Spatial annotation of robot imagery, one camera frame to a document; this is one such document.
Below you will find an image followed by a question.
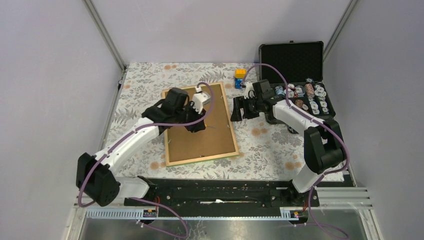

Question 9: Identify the brown frame backing board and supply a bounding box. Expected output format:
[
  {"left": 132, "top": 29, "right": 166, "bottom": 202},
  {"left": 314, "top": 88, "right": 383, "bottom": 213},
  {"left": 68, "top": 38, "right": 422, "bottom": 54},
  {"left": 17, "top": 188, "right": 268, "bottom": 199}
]
[{"left": 164, "top": 84, "right": 237, "bottom": 163}]

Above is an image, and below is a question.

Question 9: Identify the green wooden picture frame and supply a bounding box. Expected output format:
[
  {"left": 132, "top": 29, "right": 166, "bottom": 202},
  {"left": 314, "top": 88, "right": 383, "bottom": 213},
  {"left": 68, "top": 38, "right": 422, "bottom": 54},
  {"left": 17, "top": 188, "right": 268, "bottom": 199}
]
[{"left": 160, "top": 81, "right": 240, "bottom": 168}]

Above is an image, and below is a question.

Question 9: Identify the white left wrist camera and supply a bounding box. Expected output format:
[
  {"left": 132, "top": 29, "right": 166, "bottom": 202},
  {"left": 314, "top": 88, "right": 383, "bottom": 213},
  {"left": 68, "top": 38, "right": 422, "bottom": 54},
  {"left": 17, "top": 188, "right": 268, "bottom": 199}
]
[{"left": 192, "top": 86, "right": 211, "bottom": 114}]

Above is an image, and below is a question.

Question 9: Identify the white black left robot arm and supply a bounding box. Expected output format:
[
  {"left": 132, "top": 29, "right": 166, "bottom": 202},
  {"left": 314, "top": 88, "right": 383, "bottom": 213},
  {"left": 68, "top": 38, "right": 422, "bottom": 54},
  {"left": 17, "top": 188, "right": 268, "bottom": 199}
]
[{"left": 76, "top": 83, "right": 215, "bottom": 208}]

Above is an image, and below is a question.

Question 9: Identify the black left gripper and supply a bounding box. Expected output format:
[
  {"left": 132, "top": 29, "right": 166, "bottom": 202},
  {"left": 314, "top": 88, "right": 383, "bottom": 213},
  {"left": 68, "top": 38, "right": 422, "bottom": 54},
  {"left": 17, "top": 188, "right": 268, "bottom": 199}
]
[{"left": 174, "top": 100, "right": 206, "bottom": 133}]

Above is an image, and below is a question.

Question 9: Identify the black poker chip case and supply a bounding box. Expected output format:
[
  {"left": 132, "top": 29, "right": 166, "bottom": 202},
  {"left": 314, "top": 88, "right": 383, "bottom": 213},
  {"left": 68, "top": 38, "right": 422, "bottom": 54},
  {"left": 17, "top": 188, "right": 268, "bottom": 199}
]
[{"left": 258, "top": 41, "right": 336, "bottom": 120}]

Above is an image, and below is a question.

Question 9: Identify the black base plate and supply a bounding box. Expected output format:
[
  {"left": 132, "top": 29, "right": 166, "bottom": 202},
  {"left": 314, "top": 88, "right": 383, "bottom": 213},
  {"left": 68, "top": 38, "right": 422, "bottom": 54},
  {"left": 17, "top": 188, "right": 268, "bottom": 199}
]
[{"left": 106, "top": 178, "right": 324, "bottom": 220}]

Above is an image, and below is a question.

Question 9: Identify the yellow toy brick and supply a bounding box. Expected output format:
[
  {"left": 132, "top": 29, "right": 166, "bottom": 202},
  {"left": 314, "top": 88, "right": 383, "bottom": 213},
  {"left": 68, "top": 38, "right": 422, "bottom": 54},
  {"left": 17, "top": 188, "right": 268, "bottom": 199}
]
[{"left": 234, "top": 68, "right": 247, "bottom": 79}]

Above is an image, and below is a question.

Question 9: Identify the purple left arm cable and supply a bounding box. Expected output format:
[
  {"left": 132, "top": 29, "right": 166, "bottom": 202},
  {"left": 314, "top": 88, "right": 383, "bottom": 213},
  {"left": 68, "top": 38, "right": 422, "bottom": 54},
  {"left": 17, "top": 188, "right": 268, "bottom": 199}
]
[{"left": 77, "top": 81, "right": 216, "bottom": 239}]

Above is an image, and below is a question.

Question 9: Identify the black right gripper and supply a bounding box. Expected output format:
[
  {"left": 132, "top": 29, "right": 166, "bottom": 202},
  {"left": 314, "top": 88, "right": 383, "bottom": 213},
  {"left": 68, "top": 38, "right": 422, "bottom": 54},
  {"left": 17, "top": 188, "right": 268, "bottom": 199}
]
[{"left": 230, "top": 95, "right": 263, "bottom": 122}]

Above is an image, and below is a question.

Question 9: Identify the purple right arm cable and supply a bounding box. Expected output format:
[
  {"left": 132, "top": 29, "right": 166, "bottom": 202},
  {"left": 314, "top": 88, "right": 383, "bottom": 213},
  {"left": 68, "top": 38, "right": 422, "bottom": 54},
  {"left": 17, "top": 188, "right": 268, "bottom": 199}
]
[{"left": 241, "top": 62, "right": 351, "bottom": 240}]

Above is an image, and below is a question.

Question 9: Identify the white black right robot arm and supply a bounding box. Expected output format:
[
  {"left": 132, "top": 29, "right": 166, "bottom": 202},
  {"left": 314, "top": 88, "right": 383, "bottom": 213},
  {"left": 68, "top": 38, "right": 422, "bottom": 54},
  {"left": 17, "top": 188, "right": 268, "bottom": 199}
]
[{"left": 230, "top": 80, "right": 349, "bottom": 206}]

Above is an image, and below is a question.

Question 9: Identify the blue toy brick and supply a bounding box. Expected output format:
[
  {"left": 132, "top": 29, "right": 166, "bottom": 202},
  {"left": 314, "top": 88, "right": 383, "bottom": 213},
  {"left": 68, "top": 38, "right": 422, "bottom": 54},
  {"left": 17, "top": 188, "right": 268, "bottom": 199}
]
[{"left": 234, "top": 78, "right": 246, "bottom": 89}]

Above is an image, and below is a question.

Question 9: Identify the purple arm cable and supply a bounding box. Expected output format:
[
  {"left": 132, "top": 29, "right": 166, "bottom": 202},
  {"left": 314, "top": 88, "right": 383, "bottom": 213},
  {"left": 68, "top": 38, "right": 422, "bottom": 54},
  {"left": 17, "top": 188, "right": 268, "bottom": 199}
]
[
  {"left": 241, "top": 62, "right": 351, "bottom": 240},
  {"left": 77, "top": 81, "right": 216, "bottom": 239}
]

